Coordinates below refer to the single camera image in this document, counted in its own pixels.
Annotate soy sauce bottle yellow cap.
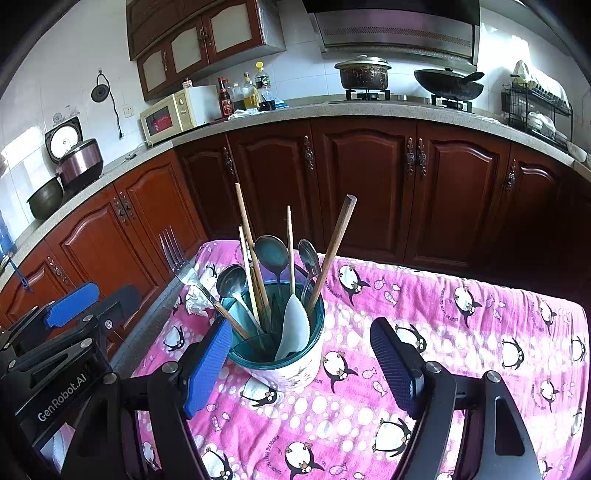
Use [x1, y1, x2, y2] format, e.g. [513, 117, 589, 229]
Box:
[254, 61, 277, 112]

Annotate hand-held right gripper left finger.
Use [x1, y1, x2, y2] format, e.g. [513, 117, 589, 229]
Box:
[60, 318, 233, 480]

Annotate pink penguin printed blanket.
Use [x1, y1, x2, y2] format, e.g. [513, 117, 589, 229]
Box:
[134, 239, 591, 480]

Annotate tan wooden chopstick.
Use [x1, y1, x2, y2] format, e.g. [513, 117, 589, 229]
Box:
[287, 205, 297, 297]

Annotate large dark steel spoon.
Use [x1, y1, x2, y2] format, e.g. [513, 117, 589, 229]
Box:
[254, 234, 290, 333]

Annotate white utensil holder blue rim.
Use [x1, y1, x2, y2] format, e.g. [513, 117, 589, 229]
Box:
[216, 265, 326, 393]

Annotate white plastic knife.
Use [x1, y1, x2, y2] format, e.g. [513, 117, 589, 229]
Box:
[274, 293, 310, 361]

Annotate wooden wall cabinet glass doors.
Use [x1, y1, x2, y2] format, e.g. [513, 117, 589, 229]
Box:
[126, 0, 286, 102]

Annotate cream microwave oven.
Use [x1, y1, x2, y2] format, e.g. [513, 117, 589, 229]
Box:
[140, 85, 219, 141]

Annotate brown wooden chopstick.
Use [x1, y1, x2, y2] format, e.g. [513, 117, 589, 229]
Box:
[235, 183, 271, 331]

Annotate light wooden chopstick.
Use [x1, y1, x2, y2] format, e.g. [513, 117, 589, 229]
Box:
[238, 226, 262, 325]

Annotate brown cooking pot with lid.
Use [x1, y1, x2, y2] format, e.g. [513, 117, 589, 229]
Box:
[335, 54, 392, 90]

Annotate wooden base cabinets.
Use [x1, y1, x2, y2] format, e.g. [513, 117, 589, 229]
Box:
[0, 115, 591, 324]

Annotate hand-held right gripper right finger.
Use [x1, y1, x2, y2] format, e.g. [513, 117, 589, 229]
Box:
[370, 318, 541, 480]

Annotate red sauce bottle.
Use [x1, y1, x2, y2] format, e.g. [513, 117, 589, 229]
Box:
[218, 78, 235, 120]

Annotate crumpled white tissue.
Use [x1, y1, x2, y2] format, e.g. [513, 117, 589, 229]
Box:
[185, 284, 218, 317]

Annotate yellow oil bottle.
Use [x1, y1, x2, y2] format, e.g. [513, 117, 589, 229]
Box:
[242, 72, 260, 110]

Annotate black inner cooker pot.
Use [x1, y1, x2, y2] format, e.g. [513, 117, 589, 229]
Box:
[27, 176, 64, 221]

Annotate steel range hood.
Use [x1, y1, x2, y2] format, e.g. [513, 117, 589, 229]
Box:
[302, 0, 481, 65]

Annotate black wok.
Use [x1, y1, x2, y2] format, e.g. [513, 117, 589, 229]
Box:
[413, 67, 485, 101]

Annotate white plastic bag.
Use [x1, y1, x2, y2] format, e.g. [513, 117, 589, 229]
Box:
[512, 60, 571, 104]

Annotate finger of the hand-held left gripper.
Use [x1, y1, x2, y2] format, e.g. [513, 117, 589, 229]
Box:
[9, 285, 141, 371]
[0, 282, 100, 354]

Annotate black dish rack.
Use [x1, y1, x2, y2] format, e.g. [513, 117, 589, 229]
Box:
[501, 76, 573, 153]

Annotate purple rice cooker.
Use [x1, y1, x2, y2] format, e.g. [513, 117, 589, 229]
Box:
[45, 115, 105, 188]

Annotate gas stove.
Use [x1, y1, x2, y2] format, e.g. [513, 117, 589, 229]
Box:
[330, 89, 476, 114]

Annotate steel fork wooden handle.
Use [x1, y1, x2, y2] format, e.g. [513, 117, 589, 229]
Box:
[158, 225, 252, 341]

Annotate black round device with cord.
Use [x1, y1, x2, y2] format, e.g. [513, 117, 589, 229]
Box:
[91, 69, 125, 139]

